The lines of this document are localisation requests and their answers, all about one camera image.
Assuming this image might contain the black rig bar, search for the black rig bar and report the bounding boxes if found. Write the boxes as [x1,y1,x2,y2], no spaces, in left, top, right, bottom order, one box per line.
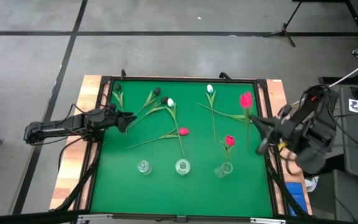
[0,210,85,224]

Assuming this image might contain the black tripod stand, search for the black tripod stand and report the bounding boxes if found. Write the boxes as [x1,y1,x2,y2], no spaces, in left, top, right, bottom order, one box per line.
[263,0,306,48]

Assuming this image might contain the silver metal bracket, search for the silver metal bracket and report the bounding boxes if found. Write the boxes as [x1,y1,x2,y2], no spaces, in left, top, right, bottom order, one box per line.
[249,217,287,224]
[77,213,114,223]

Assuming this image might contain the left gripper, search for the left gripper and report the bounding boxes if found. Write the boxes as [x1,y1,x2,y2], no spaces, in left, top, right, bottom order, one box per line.
[105,105,138,133]

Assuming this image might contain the black metal table frame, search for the black metal table frame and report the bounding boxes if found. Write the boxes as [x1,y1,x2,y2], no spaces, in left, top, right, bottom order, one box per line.
[73,74,310,222]

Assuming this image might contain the ribbed clear glass vase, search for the ribbed clear glass vase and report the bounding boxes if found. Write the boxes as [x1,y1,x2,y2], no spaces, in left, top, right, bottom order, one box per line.
[137,159,152,176]

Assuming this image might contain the white cable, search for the white cable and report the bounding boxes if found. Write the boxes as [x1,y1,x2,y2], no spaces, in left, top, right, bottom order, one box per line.
[328,53,358,88]

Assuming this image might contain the diamond-pattern clear glass vase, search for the diamond-pattern clear glass vase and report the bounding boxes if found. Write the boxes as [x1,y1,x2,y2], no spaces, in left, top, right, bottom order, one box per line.
[175,159,191,176]

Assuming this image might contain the black artificial tulip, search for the black artificial tulip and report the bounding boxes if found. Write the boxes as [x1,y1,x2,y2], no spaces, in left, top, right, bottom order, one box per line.
[125,96,169,134]
[111,83,128,135]
[125,87,162,131]

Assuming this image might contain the red artificial tulip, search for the red artificial tulip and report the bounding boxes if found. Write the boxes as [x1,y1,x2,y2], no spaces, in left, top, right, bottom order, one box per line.
[219,134,236,175]
[239,91,254,155]
[124,127,190,150]

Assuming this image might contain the white artificial tulip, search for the white artificial tulip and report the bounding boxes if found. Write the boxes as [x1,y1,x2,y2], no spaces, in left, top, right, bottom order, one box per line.
[198,103,253,124]
[165,97,186,158]
[205,84,218,142]

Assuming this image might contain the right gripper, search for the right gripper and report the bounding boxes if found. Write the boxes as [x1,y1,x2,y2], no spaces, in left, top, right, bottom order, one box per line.
[250,105,305,156]

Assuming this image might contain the green table mat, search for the green table mat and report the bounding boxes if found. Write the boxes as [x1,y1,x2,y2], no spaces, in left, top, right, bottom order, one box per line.
[90,80,275,218]

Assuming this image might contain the smooth clear glass vase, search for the smooth clear glass vase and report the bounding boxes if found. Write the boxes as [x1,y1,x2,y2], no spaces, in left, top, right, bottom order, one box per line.
[214,161,234,179]

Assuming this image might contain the black desk foot bar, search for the black desk foot bar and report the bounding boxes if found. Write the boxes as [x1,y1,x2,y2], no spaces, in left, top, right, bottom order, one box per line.
[318,76,358,85]

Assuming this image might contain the small white object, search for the small white object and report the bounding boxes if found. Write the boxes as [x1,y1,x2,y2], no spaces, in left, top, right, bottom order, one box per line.
[305,175,319,193]

